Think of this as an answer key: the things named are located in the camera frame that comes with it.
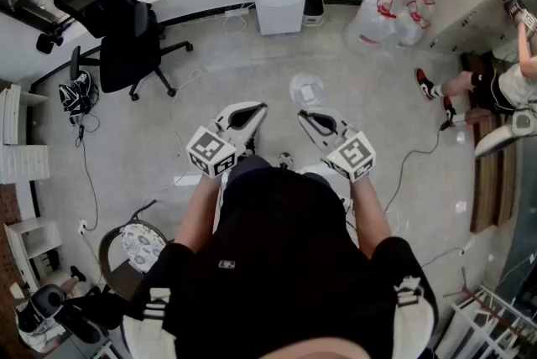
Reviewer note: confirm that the person's left forearm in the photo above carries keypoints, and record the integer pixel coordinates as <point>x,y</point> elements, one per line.
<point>197,210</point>

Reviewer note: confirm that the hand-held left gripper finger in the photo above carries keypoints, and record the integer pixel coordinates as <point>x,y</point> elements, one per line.
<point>253,124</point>
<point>230,109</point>

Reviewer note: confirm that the person's black t-shirt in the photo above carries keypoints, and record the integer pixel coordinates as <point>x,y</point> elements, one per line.
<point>272,265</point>

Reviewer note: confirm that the black and white bag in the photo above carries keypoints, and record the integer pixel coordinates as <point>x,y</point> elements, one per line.
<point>75,95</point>

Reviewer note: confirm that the white hand-held device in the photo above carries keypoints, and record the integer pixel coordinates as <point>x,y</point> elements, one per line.
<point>495,139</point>

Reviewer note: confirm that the white drawer cabinet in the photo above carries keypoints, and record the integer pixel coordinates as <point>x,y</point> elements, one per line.
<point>23,162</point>

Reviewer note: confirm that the black trash bin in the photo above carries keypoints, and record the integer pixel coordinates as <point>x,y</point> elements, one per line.
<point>313,5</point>

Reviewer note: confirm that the white drying rack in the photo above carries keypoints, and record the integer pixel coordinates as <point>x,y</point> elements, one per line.
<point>459,313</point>

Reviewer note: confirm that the person's shoe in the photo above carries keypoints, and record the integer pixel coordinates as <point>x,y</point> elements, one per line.
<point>250,145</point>
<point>285,159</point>

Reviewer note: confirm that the clear glass cup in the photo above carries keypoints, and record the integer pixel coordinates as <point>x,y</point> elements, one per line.
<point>295,86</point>

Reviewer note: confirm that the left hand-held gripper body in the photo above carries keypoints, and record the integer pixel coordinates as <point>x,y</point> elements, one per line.
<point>212,149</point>

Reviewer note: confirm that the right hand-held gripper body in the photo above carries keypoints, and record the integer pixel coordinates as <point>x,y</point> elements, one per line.
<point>352,156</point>

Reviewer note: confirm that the white power strip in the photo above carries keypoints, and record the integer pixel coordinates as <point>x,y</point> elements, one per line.
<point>237,12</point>

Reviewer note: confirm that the person's right forearm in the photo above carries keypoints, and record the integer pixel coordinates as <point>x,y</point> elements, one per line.
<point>369,214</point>

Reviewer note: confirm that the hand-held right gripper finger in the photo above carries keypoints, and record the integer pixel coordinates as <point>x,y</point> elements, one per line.
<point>331,114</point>
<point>314,133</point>

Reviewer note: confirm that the person's left shoe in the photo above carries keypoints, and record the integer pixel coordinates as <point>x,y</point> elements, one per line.
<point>250,145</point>

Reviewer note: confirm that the black office chair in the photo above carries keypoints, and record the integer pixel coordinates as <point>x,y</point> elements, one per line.
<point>121,51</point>

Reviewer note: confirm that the person's right shoe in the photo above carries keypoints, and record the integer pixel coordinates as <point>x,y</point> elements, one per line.
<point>285,159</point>

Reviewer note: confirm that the white open shelf unit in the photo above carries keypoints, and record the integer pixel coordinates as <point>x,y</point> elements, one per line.
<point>33,227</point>

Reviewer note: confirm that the wooden chair patterned cushion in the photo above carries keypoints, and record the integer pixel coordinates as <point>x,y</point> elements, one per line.
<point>140,244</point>

